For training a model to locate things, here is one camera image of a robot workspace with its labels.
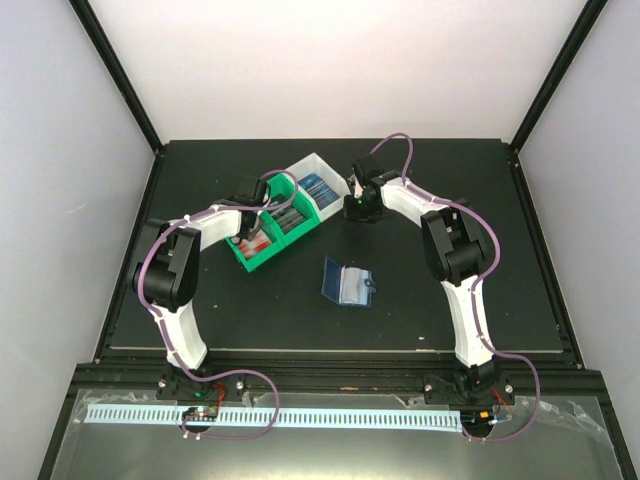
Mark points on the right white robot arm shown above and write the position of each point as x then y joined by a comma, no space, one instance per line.
456,254

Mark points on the right circuit board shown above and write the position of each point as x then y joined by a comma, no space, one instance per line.
484,418

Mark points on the white card bin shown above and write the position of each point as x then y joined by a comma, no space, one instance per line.
313,163

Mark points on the circuit board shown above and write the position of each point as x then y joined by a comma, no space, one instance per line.
200,413
484,418

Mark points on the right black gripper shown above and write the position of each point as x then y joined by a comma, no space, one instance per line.
350,212

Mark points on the red card stack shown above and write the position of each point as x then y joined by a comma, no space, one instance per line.
250,248

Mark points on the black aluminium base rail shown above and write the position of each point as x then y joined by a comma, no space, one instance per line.
305,371

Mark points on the right black frame post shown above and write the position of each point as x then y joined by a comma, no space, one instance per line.
578,34

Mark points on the blue leather card holder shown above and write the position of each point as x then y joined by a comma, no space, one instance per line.
347,286

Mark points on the black frame post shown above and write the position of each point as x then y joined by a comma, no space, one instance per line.
578,34
103,46

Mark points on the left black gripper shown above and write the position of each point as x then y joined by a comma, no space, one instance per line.
251,235

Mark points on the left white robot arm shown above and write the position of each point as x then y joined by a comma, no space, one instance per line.
165,270

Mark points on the blue card stack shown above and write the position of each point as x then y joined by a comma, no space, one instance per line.
317,188

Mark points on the white slotted cable duct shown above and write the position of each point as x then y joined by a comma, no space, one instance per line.
309,418

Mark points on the black card stack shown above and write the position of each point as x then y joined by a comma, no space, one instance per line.
287,218

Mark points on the green double card bin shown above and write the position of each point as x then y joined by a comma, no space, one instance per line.
278,186

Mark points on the left circuit board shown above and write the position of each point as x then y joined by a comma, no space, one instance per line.
200,413

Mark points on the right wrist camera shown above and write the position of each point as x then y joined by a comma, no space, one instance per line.
355,186

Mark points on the left black frame post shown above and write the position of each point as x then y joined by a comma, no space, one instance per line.
103,46

